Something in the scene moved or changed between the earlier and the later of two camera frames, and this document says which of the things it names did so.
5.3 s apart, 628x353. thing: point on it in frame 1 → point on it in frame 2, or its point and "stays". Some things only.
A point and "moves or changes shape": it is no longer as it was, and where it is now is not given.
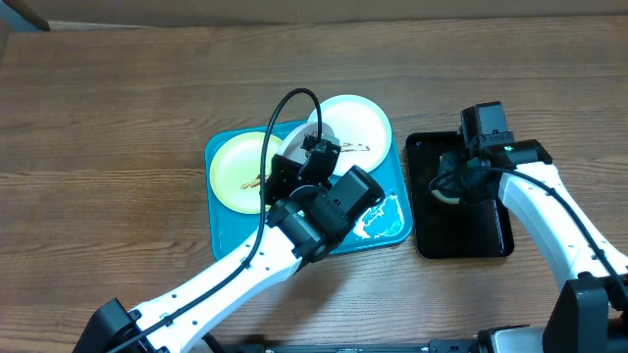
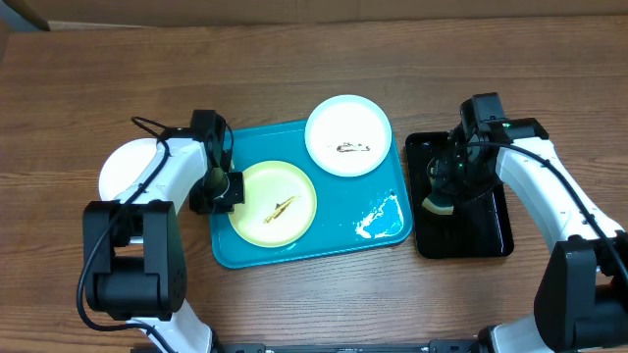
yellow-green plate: (235, 169) moves or changes shape
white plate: (291, 148) → (124, 166)
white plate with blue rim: (361, 129) stays
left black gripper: (282, 177) → (201, 205)
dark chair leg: (28, 14) stays
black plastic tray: (447, 228) stays
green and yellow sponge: (444, 198) moves or changes shape
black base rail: (475, 345) stays
